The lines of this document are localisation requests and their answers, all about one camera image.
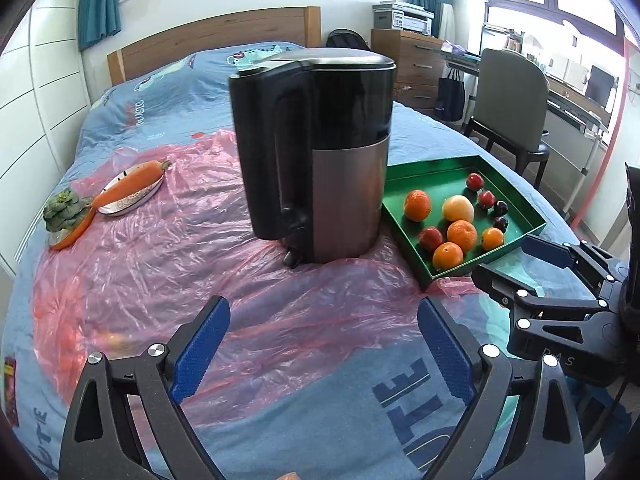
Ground wooden headboard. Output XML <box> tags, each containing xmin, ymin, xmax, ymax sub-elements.
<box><xmin>106</xmin><ymin>6</ymin><xmax>322</xmax><ymax>86</ymax></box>

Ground dark blue tote bag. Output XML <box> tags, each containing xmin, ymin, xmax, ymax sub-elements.
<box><xmin>434</xmin><ymin>68</ymin><xmax>466</xmax><ymax>122</ymax></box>

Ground green bok choy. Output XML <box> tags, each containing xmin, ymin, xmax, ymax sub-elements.
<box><xmin>42</xmin><ymin>188</ymin><xmax>93</xmax><ymax>233</ymax></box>

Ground white printer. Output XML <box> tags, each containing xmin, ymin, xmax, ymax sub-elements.
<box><xmin>372</xmin><ymin>1</ymin><xmax>435</xmax><ymax>36</ymax></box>

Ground white desk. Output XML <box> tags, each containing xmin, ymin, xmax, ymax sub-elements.
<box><xmin>441</xmin><ymin>39</ymin><xmax>626</xmax><ymax>214</ymax></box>

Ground teal curtain left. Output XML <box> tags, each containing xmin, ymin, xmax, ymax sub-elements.
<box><xmin>77</xmin><ymin>0</ymin><xmax>122</xmax><ymax>52</ymax></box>

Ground white wardrobe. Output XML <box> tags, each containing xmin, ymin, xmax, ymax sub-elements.
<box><xmin>1</xmin><ymin>0</ymin><xmax>90</xmax><ymax>276</ymax></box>

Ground blue patterned bed cover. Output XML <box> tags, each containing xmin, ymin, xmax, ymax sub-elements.
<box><xmin>0</xmin><ymin>40</ymin><xmax>637</xmax><ymax>480</ymax></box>

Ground grey chair black legs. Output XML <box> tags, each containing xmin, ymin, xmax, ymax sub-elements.
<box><xmin>463</xmin><ymin>49</ymin><xmax>549</xmax><ymax>188</ymax></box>

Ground black backpack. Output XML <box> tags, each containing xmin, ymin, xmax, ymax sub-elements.
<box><xmin>326</xmin><ymin>28</ymin><xmax>370</xmax><ymax>51</ymax></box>

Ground wooden drawer cabinet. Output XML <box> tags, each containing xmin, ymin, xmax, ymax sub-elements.
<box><xmin>370</xmin><ymin>28</ymin><xmax>446</xmax><ymax>117</ymax></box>

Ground pale yellow grapefruit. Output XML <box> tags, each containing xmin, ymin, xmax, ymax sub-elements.
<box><xmin>442</xmin><ymin>194</ymin><xmax>475</xmax><ymax>223</ymax></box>

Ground dark plum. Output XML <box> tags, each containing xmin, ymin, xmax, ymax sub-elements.
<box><xmin>492</xmin><ymin>200</ymin><xmax>509</xmax><ymax>217</ymax></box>
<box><xmin>494</xmin><ymin>216</ymin><xmax>509</xmax><ymax>233</ymax></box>

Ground orange plate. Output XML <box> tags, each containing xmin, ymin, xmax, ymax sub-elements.
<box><xmin>49</xmin><ymin>207</ymin><xmax>98</xmax><ymax>252</ymax></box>

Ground black computer monitor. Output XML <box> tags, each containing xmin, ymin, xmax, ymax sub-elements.
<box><xmin>585</xmin><ymin>65</ymin><xmax>616</xmax><ymax>108</ymax></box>

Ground black steel electric kettle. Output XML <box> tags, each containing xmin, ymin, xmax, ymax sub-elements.
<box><xmin>229</xmin><ymin>48</ymin><xmax>396</xmax><ymax>268</ymax></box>

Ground green metal tray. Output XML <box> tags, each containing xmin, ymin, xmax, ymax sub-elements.
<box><xmin>383</xmin><ymin>156</ymin><xmax>546</xmax><ymax>288</ymax></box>

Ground pink plastic sheet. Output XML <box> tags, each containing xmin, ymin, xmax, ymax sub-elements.
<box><xmin>30</xmin><ymin>128</ymin><xmax>482</xmax><ymax>428</ymax></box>

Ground large orange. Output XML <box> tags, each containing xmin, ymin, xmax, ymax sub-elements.
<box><xmin>447</xmin><ymin>220</ymin><xmax>478</xmax><ymax>252</ymax></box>

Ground small orange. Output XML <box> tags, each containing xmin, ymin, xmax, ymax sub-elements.
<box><xmin>480</xmin><ymin>226</ymin><xmax>504</xmax><ymax>252</ymax></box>

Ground red apple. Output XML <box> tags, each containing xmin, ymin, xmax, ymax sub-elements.
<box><xmin>418</xmin><ymin>226</ymin><xmax>445</xmax><ymax>252</ymax></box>
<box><xmin>465</xmin><ymin>172</ymin><xmax>485</xmax><ymax>193</ymax></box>
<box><xmin>477</xmin><ymin>190</ymin><xmax>497</xmax><ymax>210</ymax></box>

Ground large carrot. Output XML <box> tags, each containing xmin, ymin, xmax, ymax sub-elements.
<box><xmin>91</xmin><ymin>160</ymin><xmax>170</xmax><ymax>209</ymax></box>

